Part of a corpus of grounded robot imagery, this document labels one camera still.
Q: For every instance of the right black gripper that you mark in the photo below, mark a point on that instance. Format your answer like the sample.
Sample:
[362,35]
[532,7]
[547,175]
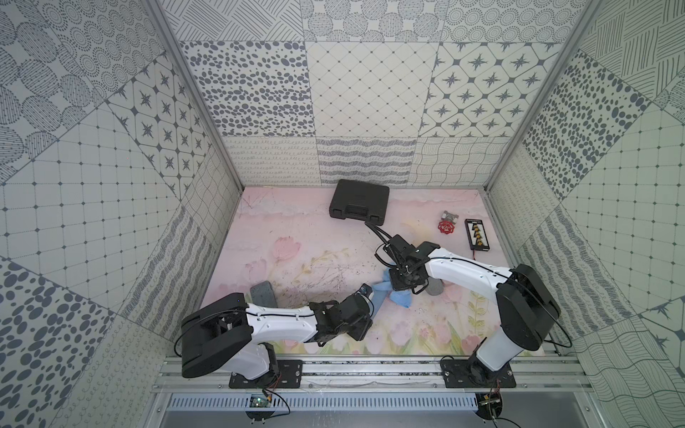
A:
[397,285]

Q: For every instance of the grey felt eyeglass case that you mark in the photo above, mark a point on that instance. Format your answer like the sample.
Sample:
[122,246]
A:
[435,287]

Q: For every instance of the blue microfiber cloth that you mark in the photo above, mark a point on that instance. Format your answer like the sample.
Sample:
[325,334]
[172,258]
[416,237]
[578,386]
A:
[400,298]

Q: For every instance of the dark grey eyeglass case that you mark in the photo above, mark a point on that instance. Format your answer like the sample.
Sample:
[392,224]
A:
[263,295]

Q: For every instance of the blue eyeglass case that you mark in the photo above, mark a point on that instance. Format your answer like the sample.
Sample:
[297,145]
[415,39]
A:
[377,299]

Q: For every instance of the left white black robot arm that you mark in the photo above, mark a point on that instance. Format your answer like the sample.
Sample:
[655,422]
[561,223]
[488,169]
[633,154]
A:
[235,335]

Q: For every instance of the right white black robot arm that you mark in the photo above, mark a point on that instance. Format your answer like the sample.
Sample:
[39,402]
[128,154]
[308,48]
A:
[527,309]

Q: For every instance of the black plastic tool case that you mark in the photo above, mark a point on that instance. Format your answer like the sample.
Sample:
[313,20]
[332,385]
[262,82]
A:
[361,201]

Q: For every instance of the red valve handwheel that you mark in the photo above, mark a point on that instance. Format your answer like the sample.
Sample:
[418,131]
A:
[446,227]

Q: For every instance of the black box with brass parts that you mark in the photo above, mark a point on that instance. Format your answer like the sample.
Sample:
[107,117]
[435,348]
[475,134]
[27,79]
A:
[477,237]

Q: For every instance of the aluminium mounting rail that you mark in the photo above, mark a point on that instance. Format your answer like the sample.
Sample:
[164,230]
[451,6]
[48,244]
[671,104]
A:
[426,374]

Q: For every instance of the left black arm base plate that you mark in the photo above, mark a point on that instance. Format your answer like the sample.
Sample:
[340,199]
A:
[286,375]

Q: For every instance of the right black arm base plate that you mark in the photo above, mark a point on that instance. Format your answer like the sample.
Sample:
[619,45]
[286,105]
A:
[471,373]

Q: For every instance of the white slotted cable duct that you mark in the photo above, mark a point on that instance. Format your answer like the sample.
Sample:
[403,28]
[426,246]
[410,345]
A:
[361,401]

